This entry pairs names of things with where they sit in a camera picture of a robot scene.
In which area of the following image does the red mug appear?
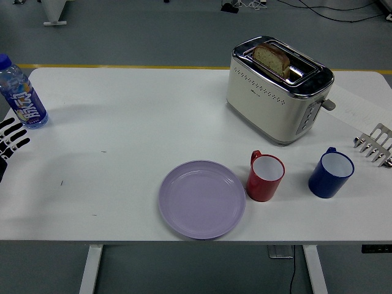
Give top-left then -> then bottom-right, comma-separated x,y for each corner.
246,149 -> 286,202

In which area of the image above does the black floor cable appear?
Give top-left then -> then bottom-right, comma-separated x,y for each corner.
298,0 -> 392,23

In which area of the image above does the black cable under table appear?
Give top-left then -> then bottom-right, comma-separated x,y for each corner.
288,246 -> 298,294

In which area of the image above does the cream and chrome toaster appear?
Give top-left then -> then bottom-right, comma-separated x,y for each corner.
225,36 -> 336,146

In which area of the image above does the black table control panel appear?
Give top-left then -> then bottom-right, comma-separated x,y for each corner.
361,244 -> 392,254

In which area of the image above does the blue mug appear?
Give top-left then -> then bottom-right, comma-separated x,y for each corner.
307,147 -> 355,199

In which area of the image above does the lilac round plate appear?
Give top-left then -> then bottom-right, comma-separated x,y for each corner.
158,159 -> 247,240

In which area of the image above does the blue labelled drink bottle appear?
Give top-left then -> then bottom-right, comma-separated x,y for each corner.
0,54 -> 50,130

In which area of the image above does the metal toast rack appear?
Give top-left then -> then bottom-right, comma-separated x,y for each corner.
353,122 -> 392,168

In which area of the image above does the white table leg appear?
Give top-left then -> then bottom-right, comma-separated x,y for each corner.
303,245 -> 329,294
78,245 -> 104,294

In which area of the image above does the white furniture foot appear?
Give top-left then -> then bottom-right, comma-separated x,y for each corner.
39,0 -> 68,26

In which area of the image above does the grey box under table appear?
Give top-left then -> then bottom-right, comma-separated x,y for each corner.
268,245 -> 294,260

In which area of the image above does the white sheet of paper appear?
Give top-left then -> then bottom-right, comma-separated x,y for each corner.
322,83 -> 392,131

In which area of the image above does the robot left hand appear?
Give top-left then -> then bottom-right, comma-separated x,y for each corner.
0,116 -> 31,184

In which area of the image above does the slice of brown bread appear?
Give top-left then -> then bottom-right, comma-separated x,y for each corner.
252,42 -> 290,79

